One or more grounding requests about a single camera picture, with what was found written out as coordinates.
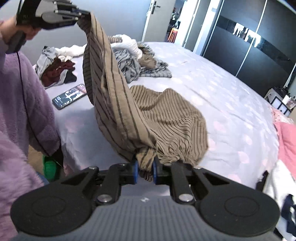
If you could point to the brown hooded jacket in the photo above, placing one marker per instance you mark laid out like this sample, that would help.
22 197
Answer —
148 56

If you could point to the grey striped garment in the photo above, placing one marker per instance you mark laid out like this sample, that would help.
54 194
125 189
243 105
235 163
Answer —
129 64

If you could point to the plain pink pillow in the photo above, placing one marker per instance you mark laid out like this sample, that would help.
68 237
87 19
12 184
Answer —
288 143

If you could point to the white garment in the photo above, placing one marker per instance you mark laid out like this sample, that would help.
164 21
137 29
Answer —
74 49

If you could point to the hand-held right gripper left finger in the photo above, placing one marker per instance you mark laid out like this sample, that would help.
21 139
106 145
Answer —
135 172

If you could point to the black wardrobe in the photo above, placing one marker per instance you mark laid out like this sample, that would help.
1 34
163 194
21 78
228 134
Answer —
231 46

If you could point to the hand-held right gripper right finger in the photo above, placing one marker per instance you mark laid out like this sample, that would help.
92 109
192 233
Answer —
154 173

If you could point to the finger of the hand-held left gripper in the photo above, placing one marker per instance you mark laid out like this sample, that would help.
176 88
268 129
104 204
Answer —
74 14
63 2

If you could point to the person's left hand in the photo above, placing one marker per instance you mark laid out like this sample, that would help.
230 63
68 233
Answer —
31 29

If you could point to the green plastic object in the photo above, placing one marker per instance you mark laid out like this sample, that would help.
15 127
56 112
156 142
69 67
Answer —
51 169

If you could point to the black garment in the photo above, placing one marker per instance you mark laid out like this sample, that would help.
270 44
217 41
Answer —
70 77

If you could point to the white nightstand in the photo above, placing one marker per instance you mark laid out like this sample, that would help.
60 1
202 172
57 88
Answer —
279 102

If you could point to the grey and maroon clothes pile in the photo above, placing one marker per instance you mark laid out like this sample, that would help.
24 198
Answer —
46 60

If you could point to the white and navy cloth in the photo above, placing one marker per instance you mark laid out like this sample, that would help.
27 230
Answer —
277 185

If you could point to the maroon garment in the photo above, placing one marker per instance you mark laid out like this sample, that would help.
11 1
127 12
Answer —
55 71

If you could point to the person's purple sweater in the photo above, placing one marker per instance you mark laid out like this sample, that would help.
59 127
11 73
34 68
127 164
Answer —
16 111

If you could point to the black smartphone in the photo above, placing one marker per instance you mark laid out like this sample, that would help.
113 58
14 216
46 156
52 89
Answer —
69 96

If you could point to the polka dot bed sheet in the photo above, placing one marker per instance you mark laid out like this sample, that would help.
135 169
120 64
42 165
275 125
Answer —
208 92

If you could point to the brown striped pants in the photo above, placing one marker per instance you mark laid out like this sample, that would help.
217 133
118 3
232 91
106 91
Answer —
111 92

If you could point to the white door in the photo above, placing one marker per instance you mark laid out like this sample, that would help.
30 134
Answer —
153 20

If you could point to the pink floral pillow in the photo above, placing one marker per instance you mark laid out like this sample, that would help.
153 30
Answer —
281 115

